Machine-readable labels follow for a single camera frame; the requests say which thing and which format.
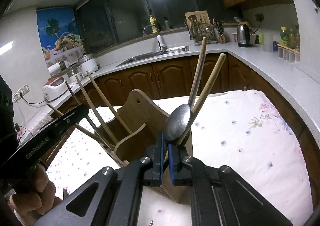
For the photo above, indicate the green drink bottle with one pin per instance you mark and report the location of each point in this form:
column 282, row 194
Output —
column 284, row 36

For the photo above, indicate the yellow detergent bottle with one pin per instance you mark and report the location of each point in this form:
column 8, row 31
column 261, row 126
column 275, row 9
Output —
column 154, row 24

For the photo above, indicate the kitchen sink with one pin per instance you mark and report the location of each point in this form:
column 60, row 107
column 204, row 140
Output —
column 143, row 58

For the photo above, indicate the spice jar rack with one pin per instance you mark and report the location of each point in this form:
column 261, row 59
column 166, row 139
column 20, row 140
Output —
column 291, row 55

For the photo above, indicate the dish drying rack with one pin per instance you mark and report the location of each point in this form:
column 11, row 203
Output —
column 198, row 29

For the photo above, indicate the faucet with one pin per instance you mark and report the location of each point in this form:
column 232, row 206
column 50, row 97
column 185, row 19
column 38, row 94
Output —
column 162, row 45

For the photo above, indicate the wooden utensil holder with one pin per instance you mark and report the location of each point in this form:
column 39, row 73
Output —
column 145, row 118

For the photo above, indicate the dark kitchen window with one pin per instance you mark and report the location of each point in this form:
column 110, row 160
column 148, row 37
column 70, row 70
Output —
column 106, row 23

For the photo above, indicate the floral white tablecloth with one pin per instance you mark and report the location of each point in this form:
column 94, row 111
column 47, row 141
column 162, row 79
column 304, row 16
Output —
column 240, row 129

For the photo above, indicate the electric steel kettle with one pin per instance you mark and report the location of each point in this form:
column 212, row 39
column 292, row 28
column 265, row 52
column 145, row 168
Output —
column 243, row 34

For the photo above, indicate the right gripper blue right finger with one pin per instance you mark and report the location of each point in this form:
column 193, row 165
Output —
column 176, row 154

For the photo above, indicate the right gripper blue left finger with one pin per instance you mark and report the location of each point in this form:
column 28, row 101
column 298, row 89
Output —
column 158, row 160

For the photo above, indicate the steel spoon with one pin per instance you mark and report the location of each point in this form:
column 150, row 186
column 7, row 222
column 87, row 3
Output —
column 177, row 122

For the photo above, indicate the white pot with lid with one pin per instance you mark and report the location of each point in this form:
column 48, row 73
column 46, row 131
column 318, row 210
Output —
column 88, row 64

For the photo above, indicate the wooden cutting board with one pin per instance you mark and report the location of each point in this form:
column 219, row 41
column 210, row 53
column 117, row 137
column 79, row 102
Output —
column 202, row 19

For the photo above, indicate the fruit beach poster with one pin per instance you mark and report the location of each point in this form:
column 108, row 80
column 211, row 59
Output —
column 59, row 35

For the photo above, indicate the wooden chopstick left pair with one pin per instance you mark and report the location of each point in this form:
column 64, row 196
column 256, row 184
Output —
column 105, row 100

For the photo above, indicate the wall power socket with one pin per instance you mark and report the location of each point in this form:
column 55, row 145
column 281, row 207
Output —
column 21, row 93

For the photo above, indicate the white red rice cooker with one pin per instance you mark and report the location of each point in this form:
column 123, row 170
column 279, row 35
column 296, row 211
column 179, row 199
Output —
column 54, row 88

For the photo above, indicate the person left hand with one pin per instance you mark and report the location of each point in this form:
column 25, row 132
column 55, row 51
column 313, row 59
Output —
column 30, row 206

